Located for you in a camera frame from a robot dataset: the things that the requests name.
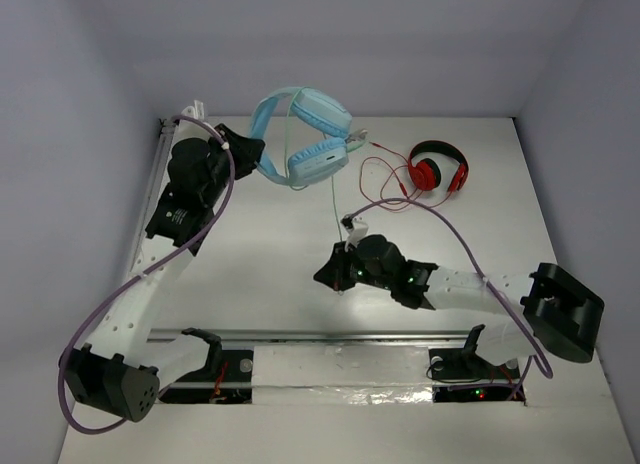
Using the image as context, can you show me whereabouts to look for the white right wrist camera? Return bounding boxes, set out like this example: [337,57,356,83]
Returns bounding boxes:
[341,215,369,251]

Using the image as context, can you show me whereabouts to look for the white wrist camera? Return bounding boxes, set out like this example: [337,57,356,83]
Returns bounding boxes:
[182,100,207,121]
[341,215,369,251]

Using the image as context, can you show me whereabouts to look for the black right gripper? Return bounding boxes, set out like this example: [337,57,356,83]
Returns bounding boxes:
[315,239,394,291]

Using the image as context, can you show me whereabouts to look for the light blue headphones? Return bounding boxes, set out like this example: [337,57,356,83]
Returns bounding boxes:
[249,86,353,189]

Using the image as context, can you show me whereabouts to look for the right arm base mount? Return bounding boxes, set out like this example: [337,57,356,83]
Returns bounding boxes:
[425,325,526,403]

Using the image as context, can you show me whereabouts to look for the red black headphones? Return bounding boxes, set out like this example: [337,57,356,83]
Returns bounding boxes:
[407,140,469,193]

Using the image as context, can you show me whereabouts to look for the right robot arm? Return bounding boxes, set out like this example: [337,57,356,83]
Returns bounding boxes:
[313,235,604,377]

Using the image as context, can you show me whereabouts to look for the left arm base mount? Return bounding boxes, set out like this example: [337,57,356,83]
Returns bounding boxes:
[158,328,254,405]

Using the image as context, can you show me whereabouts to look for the red headphone cable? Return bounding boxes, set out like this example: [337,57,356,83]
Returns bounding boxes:
[359,141,451,213]

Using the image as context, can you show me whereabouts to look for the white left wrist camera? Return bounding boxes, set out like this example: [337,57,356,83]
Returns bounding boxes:
[182,100,207,121]

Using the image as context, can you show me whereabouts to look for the metal base rail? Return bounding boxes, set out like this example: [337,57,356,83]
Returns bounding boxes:
[144,327,501,346]

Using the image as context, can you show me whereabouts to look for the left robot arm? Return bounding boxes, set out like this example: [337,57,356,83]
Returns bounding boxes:
[57,114,265,435]

